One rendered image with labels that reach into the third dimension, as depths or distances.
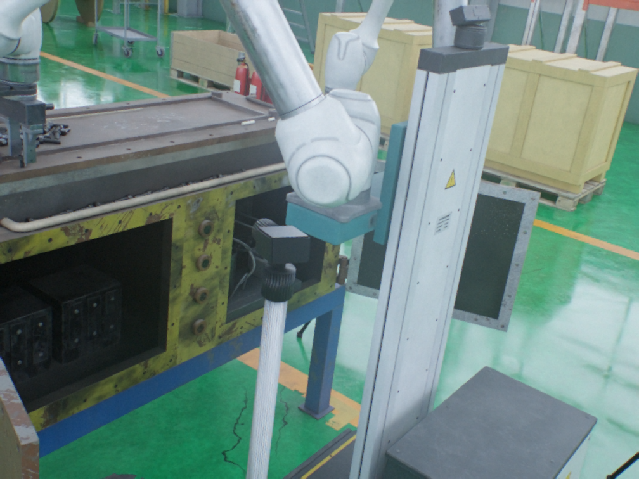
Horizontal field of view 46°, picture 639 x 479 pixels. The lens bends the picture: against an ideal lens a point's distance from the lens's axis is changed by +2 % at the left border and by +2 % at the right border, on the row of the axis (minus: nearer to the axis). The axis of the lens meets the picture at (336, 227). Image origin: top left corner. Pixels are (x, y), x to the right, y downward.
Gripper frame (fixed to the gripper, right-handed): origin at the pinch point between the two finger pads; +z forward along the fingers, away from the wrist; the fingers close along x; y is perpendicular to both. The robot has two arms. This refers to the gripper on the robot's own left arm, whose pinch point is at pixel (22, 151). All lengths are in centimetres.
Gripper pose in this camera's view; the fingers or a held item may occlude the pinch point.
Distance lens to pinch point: 198.3
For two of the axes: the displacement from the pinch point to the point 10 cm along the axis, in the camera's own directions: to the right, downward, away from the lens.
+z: -1.3, 9.2, 3.8
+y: 6.1, -2.3, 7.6
